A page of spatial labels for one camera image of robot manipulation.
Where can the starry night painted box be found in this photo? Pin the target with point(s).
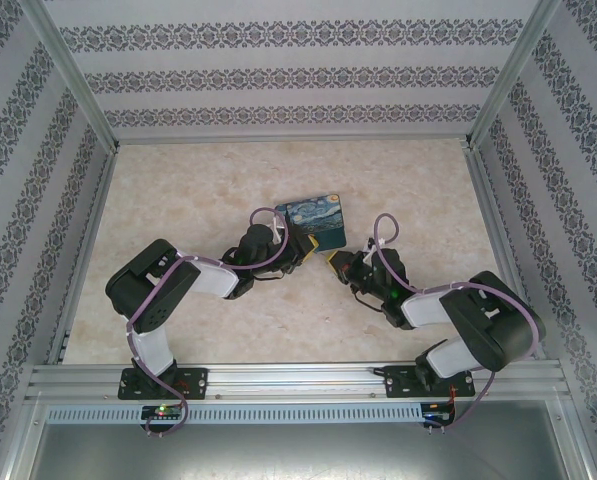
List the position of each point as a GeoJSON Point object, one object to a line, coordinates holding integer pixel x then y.
{"type": "Point", "coordinates": [318, 217]}

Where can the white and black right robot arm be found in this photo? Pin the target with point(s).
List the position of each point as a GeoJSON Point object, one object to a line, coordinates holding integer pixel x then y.
{"type": "Point", "coordinates": [448, 360]}

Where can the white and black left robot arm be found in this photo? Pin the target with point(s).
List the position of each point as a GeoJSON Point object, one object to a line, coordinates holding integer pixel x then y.
{"type": "Point", "coordinates": [150, 345]}

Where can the grey sheet metal panel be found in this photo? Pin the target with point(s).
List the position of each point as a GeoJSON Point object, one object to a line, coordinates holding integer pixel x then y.
{"type": "Point", "coordinates": [298, 455]}

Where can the aluminium table rear rail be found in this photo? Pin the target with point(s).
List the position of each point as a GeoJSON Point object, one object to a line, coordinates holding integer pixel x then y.
{"type": "Point", "coordinates": [293, 140]}

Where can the aluminium mounting rail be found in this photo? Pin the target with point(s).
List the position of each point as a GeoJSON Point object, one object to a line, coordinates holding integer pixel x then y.
{"type": "Point", "coordinates": [298, 380]}

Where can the aluminium table side rail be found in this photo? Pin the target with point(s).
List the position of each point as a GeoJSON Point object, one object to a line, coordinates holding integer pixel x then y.
{"type": "Point", "coordinates": [85, 250]}
{"type": "Point", "coordinates": [504, 250]}

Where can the aluminium frame post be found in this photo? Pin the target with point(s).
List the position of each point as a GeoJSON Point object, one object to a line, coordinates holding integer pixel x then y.
{"type": "Point", "coordinates": [78, 80]}
{"type": "Point", "coordinates": [508, 70]}

